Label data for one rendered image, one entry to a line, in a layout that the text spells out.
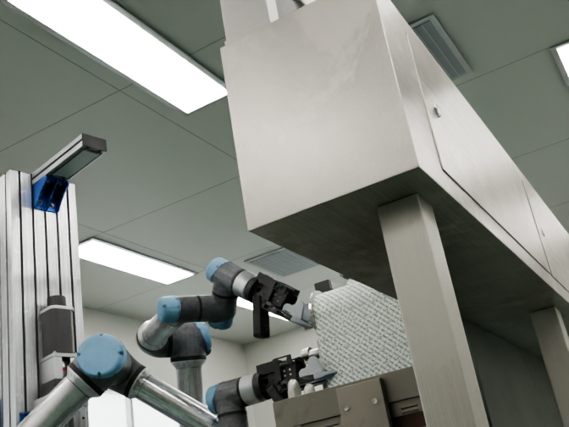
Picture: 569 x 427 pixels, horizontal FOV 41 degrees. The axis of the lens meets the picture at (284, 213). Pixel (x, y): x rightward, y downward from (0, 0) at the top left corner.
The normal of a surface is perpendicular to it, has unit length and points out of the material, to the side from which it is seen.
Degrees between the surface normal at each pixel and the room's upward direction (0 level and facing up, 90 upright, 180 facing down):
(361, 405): 90
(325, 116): 90
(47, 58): 180
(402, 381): 90
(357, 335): 90
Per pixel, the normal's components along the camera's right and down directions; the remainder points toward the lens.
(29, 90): 0.16, 0.91
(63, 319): 0.71, -0.38
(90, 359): 0.10, -0.48
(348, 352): -0.50, -0.26
